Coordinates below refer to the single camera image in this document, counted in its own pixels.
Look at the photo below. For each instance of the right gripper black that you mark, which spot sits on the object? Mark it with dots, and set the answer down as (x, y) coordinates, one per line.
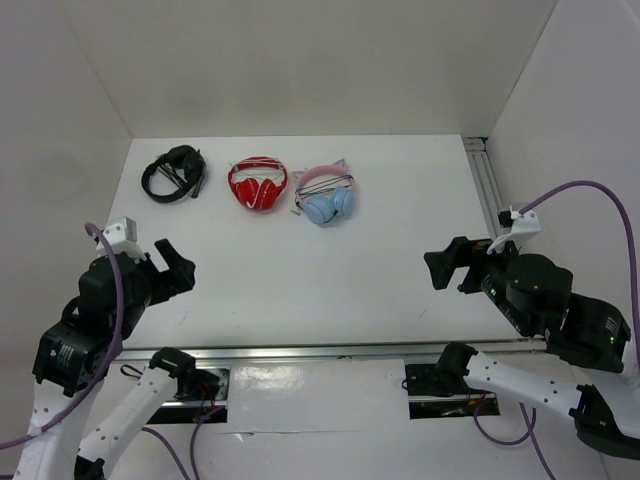
(460, 250)

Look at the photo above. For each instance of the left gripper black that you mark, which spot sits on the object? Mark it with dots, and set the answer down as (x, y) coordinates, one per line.
(178, 277)

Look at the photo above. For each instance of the black headset with cable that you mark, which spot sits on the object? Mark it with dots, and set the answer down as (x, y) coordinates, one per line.
(183, 166)

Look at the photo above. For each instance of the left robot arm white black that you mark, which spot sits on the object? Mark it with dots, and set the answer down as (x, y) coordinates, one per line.
(73, 358)

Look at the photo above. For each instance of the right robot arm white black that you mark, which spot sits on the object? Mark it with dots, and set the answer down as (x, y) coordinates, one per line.
(537, 299)

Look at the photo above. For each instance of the red headphones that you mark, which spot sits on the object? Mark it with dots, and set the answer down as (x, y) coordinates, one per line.
(257, 182)

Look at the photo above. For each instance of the blue pink cat-ear headphones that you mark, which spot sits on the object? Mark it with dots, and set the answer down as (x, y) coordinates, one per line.
(325, 192)

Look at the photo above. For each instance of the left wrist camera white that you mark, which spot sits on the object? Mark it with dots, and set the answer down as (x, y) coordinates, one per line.
(121, 235)

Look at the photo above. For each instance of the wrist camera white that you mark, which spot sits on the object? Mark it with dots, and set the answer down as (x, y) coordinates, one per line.
(121, 235)
(519, 228)

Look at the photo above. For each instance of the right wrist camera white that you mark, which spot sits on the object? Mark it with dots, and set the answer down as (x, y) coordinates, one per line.
(519, 228)

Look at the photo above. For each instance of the aluminium rail front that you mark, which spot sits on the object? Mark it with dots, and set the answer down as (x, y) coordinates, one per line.
(418, 376)

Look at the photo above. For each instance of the aluminium rail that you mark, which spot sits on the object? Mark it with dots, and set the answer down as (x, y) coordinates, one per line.
(418, 376)
(485, 181)

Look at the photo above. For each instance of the aluminium rail right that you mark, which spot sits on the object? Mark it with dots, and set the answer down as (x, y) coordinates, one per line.
(485, 181)

